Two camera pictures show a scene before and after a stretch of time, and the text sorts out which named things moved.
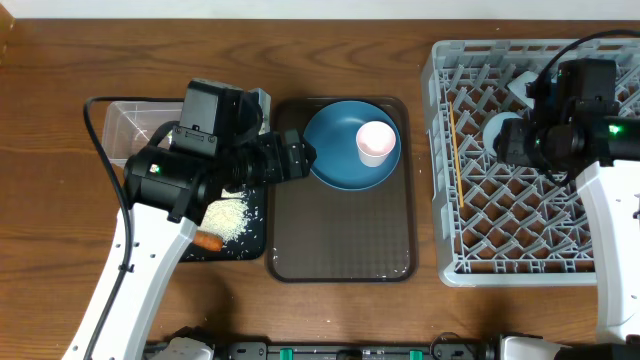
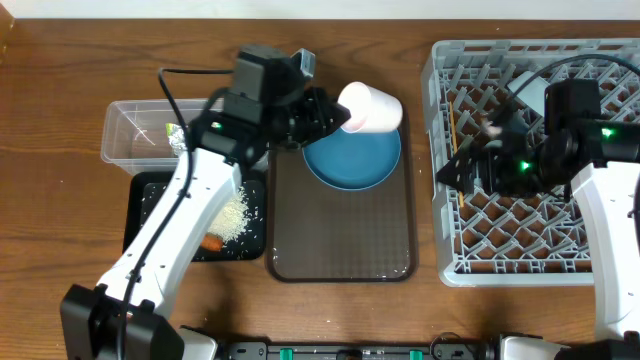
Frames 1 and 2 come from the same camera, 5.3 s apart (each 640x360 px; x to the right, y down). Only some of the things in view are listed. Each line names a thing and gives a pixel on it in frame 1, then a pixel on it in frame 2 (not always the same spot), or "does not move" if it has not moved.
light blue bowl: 518,85 does not move
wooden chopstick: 456,155 does not move
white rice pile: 226,216 does not move
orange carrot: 208,241 does not move
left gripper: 271,145 → 318,104
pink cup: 374,141 → 372,110
